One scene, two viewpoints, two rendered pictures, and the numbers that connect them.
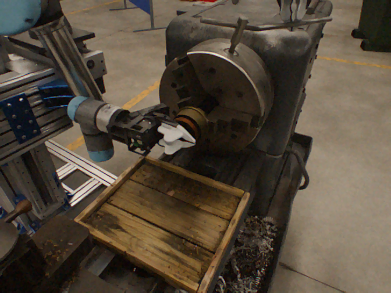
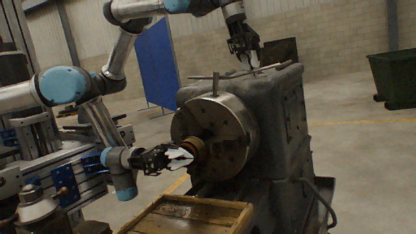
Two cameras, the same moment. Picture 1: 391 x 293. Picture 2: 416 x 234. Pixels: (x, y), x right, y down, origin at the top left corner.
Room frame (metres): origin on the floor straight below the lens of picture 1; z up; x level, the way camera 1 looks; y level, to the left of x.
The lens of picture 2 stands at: (-0.31, -0.13, 1.37)
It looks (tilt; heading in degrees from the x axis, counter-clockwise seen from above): 11 degrees down; 3
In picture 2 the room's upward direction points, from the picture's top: 10 degrees counter-clockwise
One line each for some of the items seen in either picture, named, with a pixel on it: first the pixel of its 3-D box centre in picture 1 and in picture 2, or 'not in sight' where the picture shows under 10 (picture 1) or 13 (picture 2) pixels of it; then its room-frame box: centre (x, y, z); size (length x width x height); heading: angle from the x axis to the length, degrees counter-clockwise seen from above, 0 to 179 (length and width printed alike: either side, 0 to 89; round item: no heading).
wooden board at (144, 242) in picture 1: (166, 211); (180, 228); (0.45, 0.06, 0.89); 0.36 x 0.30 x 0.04; 62
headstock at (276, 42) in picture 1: (249, 61); (248, 114); (1.06, -0.25, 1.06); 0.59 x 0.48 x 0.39; 152
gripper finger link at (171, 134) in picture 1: (174, 135); (176, 155); (0.50, 0.03, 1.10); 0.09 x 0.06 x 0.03; 62
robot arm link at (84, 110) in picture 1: (91, 113); (118, 158); (0.63, 0.26, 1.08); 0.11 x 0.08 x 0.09; 62
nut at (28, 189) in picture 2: not in sight; (30, 192); (0.21, 0.28, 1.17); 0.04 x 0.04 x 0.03
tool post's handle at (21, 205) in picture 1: (17, 211); (58, 194); (0.26, 0.25, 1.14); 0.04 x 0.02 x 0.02; 152
